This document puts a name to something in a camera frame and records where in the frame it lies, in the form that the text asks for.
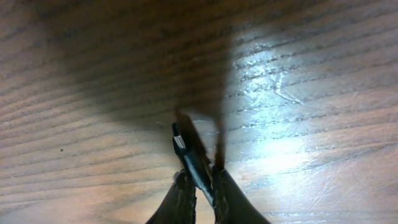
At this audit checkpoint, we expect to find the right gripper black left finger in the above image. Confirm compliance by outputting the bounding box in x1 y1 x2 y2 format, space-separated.
146 169 197 224

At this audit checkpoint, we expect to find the black USB charging cable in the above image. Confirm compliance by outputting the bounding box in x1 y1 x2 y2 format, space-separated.
171 121 215 207

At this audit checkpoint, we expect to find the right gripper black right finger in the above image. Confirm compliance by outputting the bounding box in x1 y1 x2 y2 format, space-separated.
212 166 271 224

